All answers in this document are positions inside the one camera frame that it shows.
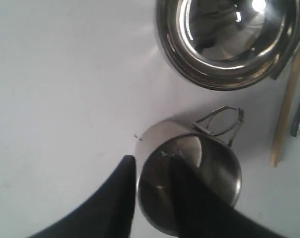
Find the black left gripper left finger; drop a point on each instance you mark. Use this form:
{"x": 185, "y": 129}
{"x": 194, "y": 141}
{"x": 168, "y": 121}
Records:
{"x": 108, "y": 213}

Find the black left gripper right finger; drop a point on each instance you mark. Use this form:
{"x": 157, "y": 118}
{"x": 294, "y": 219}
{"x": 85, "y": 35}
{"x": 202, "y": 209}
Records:
{"x": 199, "y": 213}

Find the stainless steel mug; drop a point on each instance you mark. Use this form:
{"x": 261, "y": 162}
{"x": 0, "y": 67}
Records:
{"x": 199, "y": 145}

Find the stainless steel bowl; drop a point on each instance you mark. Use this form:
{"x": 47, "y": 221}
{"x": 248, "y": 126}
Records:
{"x": 227, "y": 45}

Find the wooden chopstick left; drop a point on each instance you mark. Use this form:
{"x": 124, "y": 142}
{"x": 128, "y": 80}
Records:
{"x": 285, "y": 110}

